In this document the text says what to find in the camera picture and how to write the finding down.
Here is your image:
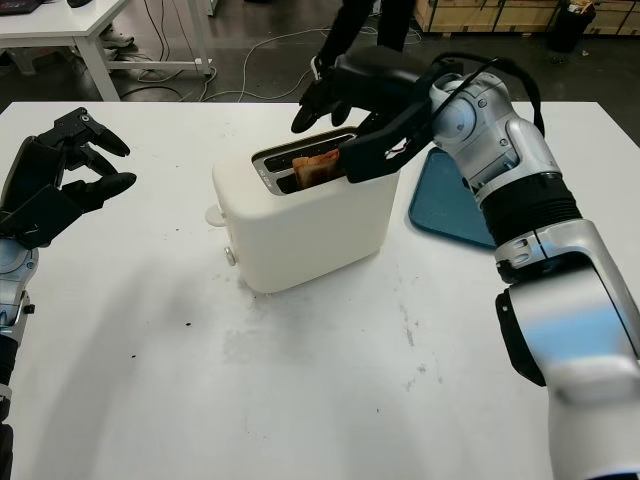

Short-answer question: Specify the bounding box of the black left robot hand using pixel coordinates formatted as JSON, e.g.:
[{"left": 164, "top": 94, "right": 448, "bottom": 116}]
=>
[{"left": 0, "top": 107, "right": 138, "bottom": 221}]

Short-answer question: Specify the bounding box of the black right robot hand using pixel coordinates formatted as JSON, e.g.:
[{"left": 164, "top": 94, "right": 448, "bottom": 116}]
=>
[{"left": 291, "top": 47, "right": 435, "bottom": 134}]

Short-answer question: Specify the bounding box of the toast slice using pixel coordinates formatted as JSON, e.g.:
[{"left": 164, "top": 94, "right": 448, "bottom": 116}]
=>
[{"left": 292, "top": 148, "right": 347, "bottom": 190}]

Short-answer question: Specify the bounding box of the person in black clothes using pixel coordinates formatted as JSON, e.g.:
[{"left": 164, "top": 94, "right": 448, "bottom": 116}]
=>
[{"left": 310, "top": 0, "right": 419, "bottom": 81}]

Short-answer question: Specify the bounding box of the cream two-slot toaster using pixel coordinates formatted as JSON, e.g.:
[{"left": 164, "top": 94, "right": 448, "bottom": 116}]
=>
[{"left": 204, "top": 127, "right": 401, "bottom": 295}]

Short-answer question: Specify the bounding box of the grey plastic stool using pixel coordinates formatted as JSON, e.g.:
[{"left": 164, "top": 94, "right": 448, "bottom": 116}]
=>
[{"left": 0, "top": 47, "right": 35, "bottom": 72}]

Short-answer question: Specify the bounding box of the blue plastic tray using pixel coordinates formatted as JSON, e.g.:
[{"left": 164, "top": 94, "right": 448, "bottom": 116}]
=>
[{"left": 407, "top": 147, "right": 499, "bottom": 250}]

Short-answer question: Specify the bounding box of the white desk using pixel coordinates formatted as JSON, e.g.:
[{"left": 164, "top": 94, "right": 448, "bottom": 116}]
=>
[{"left": 0, "top": 0, "right": 214, "bottom": 104}]

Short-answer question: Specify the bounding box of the white sneaker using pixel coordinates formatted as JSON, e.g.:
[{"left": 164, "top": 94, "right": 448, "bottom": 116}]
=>
[{"left": 102, "top": 27, "right": 137, "bottom": 50}]

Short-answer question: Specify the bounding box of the dark laptop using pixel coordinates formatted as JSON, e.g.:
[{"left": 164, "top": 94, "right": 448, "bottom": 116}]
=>
[{"left": 0, "top": 0, "right": 42, "bottom": 15}]

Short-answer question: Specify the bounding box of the black trash bin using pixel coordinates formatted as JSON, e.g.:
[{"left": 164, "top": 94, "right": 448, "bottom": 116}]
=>
[{"left": 547, "top": 1, "right": 597, "bottom": 54}]

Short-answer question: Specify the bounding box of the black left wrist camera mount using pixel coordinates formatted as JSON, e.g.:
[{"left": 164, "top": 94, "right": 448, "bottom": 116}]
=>
[{"left": 0, "top": 183, "right": 84, "bottom": 250}]

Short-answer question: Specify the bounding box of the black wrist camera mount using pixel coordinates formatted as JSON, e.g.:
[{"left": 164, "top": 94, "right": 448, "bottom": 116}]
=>
[
  {"left": 0, "top": 183, "right": 84, "bottom": 250},
  {"left": 340, "top": 99, "right": 432, "bottom": 184}
]

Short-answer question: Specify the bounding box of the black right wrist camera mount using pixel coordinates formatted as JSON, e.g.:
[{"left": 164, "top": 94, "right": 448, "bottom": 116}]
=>
[{"left": 340, "top": 99, "right": 432, "bottom": 184}]

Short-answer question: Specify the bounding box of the long white floor cable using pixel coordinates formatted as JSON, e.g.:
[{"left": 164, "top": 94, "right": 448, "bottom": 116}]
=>
[{"left": 242, "top": 25, "right": 424, "bottom": 104}]

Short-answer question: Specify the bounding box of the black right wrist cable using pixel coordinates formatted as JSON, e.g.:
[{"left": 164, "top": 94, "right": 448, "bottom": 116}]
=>
[{"left": 430, "top": 49, "right": 547, "bottom": 137}]

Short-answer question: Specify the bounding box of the short white floor cable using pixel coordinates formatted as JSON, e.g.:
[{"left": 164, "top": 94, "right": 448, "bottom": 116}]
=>
[{"left": 201, "top": 64, "right": 220, "bottom": 103}]

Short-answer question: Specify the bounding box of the dark hanging desk cable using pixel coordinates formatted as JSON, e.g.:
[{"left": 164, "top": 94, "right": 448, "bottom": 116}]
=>
[{"left": 143, "top": 0, "right": 168, "bottom": 61}]

